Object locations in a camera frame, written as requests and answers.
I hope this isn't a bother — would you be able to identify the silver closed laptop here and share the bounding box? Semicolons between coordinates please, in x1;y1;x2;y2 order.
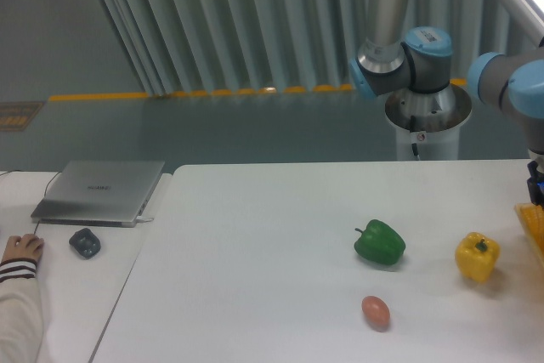
31;161;164;227

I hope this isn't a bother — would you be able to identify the small black plastic gadget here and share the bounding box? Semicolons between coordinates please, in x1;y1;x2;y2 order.
69;228;101;259

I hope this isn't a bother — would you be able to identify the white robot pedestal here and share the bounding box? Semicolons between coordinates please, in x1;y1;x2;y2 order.
385;85;472;161

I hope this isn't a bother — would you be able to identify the white striped sleeve forearm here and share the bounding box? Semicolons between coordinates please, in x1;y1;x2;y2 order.
1;258;43;362

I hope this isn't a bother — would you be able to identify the white pleated curtain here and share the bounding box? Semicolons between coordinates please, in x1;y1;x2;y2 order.
75;0;544;97

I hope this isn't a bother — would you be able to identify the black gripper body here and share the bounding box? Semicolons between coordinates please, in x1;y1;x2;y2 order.
527;161;544;206

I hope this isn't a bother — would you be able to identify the brown egg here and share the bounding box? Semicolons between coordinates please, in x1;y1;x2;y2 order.
361;296;391;331

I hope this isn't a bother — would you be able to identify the yellow bell pepper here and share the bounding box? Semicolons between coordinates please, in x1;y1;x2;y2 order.
455;232;501;283

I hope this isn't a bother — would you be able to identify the yellow basket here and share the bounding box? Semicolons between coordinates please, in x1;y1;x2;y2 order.
514;203;543;264

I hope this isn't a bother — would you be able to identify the person's hand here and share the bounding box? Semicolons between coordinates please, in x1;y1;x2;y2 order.
2;234;44;264

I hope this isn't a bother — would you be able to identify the black mouse cable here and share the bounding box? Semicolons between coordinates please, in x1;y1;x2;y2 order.
0;169;63;239

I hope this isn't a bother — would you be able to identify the black pedestal cable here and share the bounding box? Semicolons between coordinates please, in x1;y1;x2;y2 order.
408;115;422;162

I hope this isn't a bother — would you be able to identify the green bell pepper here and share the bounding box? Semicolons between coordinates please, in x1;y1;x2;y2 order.
354;219;406;266

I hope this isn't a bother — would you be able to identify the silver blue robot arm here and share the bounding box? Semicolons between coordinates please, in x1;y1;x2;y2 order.
349;0;543;205

